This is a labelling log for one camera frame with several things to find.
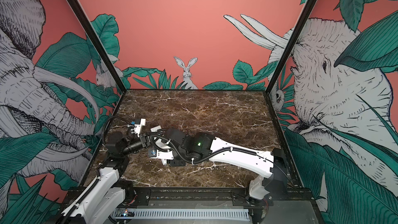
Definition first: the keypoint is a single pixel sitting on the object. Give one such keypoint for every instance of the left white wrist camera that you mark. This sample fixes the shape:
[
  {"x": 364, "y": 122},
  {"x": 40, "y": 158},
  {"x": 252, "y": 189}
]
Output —
[{"x": 135, "y": 127}]

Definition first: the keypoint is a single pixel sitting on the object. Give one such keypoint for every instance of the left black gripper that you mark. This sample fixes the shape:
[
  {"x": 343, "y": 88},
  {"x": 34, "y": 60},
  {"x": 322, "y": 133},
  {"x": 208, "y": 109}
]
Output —
[{"x": 145, "y": 143}]

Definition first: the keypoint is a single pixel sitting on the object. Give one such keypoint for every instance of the right black frame post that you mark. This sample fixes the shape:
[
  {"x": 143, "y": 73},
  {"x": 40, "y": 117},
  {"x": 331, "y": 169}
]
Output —
[{"x": 308, "y": 7}]

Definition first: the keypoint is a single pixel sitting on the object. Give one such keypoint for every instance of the white slotted cable duct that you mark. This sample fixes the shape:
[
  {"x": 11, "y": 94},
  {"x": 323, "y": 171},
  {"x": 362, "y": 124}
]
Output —
[{"x": 189, "y": 213}]

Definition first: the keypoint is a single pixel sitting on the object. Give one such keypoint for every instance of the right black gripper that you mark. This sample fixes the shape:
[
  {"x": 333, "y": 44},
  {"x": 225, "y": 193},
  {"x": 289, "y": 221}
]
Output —
[{"x": 174, "y": 164}]

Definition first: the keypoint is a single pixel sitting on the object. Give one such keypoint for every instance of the white remote control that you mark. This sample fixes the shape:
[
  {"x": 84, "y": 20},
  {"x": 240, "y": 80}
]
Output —
[{"x": 158, "y": 142}]

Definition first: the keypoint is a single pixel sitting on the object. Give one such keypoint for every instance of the small green circuit board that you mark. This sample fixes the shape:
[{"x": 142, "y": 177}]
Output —
[{"x": 124, "y": 213}]

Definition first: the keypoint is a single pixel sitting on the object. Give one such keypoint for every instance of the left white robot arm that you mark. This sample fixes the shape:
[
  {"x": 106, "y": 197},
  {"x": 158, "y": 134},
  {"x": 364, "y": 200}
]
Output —
[{"x": 107, "y": 191}]

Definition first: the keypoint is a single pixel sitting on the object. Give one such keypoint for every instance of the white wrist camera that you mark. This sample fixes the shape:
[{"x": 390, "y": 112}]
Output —
[
  {"x": 135, "y": 127},
  {"x": 156, "y": 154}
]

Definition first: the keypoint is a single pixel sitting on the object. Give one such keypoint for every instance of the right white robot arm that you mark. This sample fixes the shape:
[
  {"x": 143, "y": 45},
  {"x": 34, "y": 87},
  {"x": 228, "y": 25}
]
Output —
[{"x": 270, "y": 166}]

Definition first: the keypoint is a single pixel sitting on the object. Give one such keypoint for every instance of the black frame post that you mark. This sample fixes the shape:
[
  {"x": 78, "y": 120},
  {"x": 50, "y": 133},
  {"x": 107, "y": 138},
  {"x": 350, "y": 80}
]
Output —
[
  {"x": 308, "y": 7},
  {"x": 98, "y": 46}
]

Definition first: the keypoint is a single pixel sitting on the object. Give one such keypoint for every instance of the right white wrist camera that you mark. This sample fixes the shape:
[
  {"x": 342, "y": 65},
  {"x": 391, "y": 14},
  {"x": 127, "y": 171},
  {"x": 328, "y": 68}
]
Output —
[{"x": 156, "y": 154}]

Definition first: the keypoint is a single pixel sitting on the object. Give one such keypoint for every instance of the left black frame post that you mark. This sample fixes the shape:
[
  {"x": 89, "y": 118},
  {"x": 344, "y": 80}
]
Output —
[{"x": 98, "y": 46}]

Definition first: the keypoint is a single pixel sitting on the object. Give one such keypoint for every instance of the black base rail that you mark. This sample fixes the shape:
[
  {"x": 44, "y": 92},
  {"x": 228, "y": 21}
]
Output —
[{"x": 144, "y": 196}]

